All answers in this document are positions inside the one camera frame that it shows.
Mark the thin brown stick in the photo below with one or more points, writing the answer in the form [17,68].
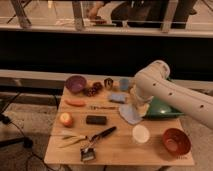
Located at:
[99,107]

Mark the purple bowl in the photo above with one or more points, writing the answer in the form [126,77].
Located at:
[76,83]

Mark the black handled brush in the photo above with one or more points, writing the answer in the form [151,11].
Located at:
[87,152]

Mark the green plastic tray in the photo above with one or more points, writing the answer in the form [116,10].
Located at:
[158,109]

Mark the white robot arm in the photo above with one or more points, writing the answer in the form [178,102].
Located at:
[151,81]

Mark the black stand with cables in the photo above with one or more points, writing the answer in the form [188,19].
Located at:
[10,132]

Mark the small metal cup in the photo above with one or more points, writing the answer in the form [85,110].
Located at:
[108,83]

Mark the bunch of dark grapes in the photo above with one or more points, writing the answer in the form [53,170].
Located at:
[93,90]

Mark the red yellow apple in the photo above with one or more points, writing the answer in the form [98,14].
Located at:
[66,119]

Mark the red bowl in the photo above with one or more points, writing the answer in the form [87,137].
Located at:
[176,142]

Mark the wooden table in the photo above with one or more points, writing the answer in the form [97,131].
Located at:
[118,148]

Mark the person in dark clothes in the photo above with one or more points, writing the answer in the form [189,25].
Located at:
[138,13]

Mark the blue cup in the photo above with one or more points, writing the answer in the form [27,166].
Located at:
[124,84]

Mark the orange carrot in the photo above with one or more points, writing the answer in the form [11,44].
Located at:
[75,103]

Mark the black rectangular block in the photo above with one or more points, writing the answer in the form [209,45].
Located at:
[97,120]

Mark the light blue towel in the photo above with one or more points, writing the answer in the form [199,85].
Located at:
[129,113]

